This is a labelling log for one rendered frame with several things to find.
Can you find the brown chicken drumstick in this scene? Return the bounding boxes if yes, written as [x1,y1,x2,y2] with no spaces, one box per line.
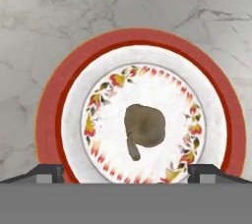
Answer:
[123,103,166,162]

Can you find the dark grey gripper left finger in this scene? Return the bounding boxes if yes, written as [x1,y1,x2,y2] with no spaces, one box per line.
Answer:
[0,163,65,185]

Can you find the red rimmed floral plate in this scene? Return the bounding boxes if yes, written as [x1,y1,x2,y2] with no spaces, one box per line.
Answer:
[34,27,247,185]

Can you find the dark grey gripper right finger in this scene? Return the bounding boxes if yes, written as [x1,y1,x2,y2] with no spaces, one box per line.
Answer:
[188,163,252,185]

